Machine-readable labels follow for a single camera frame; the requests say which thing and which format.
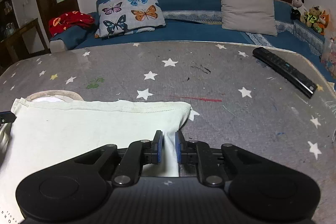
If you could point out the red patterned blanket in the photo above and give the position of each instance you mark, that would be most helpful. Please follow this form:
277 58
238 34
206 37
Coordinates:
70 19

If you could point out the orange fox plush toy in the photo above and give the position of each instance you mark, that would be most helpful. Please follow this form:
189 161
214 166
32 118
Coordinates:
323 21

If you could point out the bear plush toy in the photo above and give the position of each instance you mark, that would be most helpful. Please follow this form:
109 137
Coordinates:
310 19

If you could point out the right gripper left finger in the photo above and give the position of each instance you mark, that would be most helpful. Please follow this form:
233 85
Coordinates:
76 188

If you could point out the grey star tablecloth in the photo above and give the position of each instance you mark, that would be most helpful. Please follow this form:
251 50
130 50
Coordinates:
235 98

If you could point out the butterfly print pillow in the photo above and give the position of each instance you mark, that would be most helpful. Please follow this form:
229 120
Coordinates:
125 17

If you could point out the clear plastic storage box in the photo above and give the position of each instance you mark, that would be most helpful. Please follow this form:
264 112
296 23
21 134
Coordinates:
328 57

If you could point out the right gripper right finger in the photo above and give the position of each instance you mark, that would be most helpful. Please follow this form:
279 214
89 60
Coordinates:
257 187

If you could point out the black remote control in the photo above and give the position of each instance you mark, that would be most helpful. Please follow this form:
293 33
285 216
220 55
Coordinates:
286 70

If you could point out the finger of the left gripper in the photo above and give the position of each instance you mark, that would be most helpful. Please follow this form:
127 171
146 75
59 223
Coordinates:
7 117

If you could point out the blue sofa bench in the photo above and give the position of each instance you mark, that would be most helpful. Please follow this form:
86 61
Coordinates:
201 20

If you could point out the dark shelf cabinet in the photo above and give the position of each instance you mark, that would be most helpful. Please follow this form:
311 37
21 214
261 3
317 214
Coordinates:
8 19

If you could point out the pale green garment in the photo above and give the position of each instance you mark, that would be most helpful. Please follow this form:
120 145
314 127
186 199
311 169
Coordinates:
46 133

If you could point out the round induction cooker plate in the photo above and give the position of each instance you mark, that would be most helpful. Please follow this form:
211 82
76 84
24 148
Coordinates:
54 96

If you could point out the dark wooden side table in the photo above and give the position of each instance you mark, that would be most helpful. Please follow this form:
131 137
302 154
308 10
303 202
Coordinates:
10 42

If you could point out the grey cushion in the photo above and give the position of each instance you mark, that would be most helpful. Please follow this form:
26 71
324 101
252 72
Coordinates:
253 16

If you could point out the panda plush toy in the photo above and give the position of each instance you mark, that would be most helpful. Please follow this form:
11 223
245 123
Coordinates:
298 10

